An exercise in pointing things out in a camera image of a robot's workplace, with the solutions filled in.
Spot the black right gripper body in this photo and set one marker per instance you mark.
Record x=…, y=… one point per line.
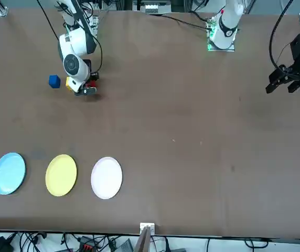
x=87, y=64

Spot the red cube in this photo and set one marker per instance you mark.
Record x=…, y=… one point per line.
x=91, y=84

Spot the yellow cube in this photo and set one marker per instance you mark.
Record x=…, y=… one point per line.
x=68, y=83

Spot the blue cube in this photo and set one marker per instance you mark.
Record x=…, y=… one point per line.
x=54, y=82

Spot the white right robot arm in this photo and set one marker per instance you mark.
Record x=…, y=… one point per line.
x=74, y=42

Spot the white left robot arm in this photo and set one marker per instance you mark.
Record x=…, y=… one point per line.
x=227, y=29

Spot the yellow plate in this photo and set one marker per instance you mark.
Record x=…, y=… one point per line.
x=61, y=175

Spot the white plate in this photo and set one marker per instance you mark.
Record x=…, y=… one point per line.
x=106, y=178

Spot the blue plate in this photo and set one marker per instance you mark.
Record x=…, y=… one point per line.
x=8, y=173

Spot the white power strip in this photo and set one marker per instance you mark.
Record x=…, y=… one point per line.
x=154, y=8

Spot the red black power strip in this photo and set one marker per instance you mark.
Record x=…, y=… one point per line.
x=87, y=245

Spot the black power adapter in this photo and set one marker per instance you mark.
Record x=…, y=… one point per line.
x=0, y=244

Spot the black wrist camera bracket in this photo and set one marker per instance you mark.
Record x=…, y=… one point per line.
x=89, y=92

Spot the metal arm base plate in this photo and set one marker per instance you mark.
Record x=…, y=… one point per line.
x=231, y=48
x=95, y=25

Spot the aluminium frame post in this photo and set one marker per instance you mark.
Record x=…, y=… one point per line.
x=144, y=236

